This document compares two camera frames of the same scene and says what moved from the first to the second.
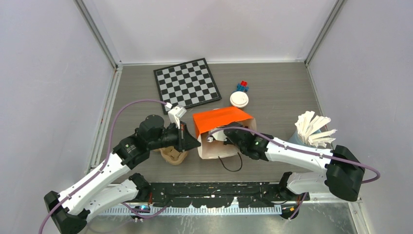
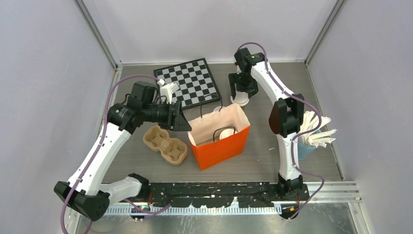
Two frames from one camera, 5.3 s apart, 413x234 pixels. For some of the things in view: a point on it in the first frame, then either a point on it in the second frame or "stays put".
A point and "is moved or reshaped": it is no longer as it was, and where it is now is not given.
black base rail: (219, 194) stays put
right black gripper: (228, 139) -> (252, 88)
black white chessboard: (190, 84) stays put
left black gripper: (185, 140) -> (176, 121)
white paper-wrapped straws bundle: (308, 128) stays put
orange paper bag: (210, 125) is moved or reshaped
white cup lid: (239, 99) stays put
